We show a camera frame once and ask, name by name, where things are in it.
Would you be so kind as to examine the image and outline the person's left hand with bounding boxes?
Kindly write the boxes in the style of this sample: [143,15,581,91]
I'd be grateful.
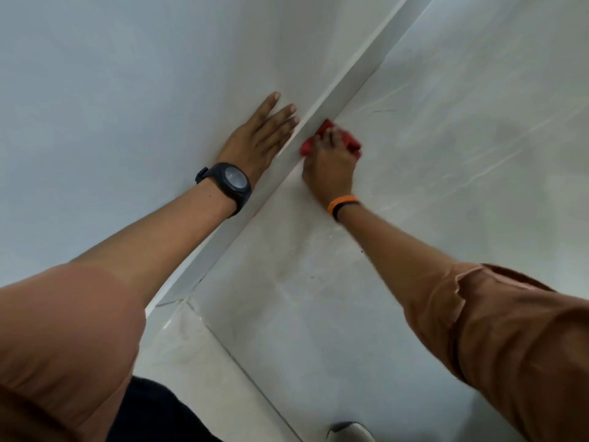
[215,91,301,185]

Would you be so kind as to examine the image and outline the person's right hand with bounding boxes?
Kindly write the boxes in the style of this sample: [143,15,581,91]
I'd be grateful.
[301,126,362,209]

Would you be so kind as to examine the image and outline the red cleaning cloth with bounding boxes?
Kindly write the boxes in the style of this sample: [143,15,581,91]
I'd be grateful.
[300,118,363,160]

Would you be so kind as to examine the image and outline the person's left forearm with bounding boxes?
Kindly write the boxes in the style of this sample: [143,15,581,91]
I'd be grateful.
[69,178,237,310]

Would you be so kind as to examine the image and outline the person's right forearm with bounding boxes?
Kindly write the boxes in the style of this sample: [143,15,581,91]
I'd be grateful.
[338,202,484,313]

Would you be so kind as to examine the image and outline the white skirting board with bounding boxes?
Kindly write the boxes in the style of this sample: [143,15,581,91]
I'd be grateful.
[144,0,439,319]

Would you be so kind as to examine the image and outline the orange and black wristband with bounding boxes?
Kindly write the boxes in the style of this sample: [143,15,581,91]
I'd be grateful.
[327,194,362,223]

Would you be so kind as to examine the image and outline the black wrist watch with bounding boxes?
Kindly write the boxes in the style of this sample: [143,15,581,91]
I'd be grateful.
[194,162,253,219]

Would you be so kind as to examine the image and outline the grey and white shoe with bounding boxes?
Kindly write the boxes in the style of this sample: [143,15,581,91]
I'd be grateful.
[326,421,376,442]

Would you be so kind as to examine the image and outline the brown shirt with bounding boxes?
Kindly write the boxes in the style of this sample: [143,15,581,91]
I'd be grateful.
[0,262,589,442]

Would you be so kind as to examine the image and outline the black trousers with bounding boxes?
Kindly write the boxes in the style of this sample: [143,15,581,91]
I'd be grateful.
[106,376,226,442]

